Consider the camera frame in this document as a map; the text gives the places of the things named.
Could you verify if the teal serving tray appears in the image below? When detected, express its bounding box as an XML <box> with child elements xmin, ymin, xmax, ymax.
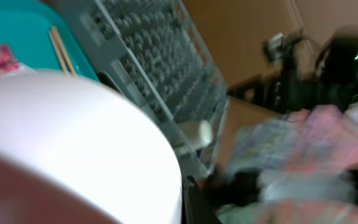
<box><xmin>0</xmin><ymin>0</ymin><xmax>99</xmax><ymax>81</ymax></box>

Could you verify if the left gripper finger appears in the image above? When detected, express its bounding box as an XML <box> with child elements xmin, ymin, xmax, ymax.
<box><xmin>181</xmin><ymin>176</ymin><xmax>222</xmax><ymax>224</ymax></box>

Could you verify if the grey dishwasher rack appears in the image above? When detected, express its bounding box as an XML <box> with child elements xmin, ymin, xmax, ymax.
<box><xmin>49</xmin><ymin>0</ymin><xmax>229</xmax><ymax>179</ymax></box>

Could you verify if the white paper cup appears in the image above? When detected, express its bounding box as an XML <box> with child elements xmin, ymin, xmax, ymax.
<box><xmin>178</xmin><ymin>120</ymin><xmax>214</xmax><ymax>149</ymax></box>

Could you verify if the wooden chopstick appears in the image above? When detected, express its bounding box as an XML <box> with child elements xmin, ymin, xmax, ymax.
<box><xmin>48</xmin><ymin>31</ymin><xmax>70</xmax><ymax>75</ymax></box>
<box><xmin>50</xmin><ymin>26</ymin><xmax>78</xmax><ymax>77</ymax></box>

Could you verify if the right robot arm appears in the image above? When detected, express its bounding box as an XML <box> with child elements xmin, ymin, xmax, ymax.
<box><xmin>262</xmin><ymin>26</ymin><xmax>358</xmax><ymax>113</ymax></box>

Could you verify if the left wooden chopstick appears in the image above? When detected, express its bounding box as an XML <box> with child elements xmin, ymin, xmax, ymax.
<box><xmin>48</xmin><ymin>31</ymin><xmax>70</xmax><ymax>75</ymax></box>

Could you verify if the pink bowl with rice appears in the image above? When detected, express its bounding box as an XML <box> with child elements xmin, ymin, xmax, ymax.
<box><xmin>0</xmin><ymin>72</ymin><xmax>182</xmax><ymax>223</ymax></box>

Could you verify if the person in patterned clothing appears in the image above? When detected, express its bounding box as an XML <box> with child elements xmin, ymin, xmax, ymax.
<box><xmin>203</xmin><ymin>102</ymin><xmax>358</xmax><ymax>223</ymax></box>

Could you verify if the right wooden chopstick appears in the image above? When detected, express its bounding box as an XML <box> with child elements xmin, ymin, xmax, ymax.
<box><xmin>50</xmin><ymin>26</ymin><xmax>78</xmax><ymax>77</ymax></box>

